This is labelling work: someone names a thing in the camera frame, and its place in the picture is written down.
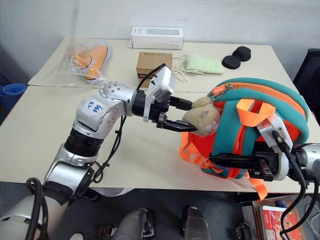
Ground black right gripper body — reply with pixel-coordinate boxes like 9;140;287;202
246;151;280;183

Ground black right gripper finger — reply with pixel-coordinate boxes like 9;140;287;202
208;152;256;168

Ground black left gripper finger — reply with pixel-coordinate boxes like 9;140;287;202
171;95;194;112
165;119;199;133

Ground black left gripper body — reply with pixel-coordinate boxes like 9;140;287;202
149;95;174;130

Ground beige plush hamster toy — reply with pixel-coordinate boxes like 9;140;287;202
181;95;224;137

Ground orange and teal backpack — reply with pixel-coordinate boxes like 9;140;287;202
178;77;311;202

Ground brown cardboard box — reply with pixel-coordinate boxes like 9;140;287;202
135;51;173;89

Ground red printed box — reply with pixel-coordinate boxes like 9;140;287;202
252;196;315;240

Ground white rectangular box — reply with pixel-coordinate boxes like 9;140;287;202
127;26;184;50

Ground black round foam pad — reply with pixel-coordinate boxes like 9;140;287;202
232;45;252;61
221;55;242;70

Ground dark rounded shape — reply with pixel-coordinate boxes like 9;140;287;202
113;207;157;240
181;205;212;240

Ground orange shoe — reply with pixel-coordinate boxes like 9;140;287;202
83;41;112;84
68;44;94;71

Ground black chair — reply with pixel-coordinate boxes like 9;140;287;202
292;48;320;115

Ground clear plastic bag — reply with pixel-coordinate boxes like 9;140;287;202
41;37;113;89

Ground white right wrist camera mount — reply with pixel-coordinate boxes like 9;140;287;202
256;115;294;181

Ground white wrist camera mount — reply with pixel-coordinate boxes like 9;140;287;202
256;115;294;181
142;67;176;123

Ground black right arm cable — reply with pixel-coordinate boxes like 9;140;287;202
271;129;320;240

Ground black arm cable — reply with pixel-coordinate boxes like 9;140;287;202
93;63;168;185
271;129;320;240

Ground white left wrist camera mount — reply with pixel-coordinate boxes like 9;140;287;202
142;67;176;123

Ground green drawstring pouch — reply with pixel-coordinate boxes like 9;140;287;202
171;53;225;82

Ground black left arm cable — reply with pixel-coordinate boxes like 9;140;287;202
93;63;168;185

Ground thick black torso cable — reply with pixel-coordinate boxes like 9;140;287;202
24;176;49;240

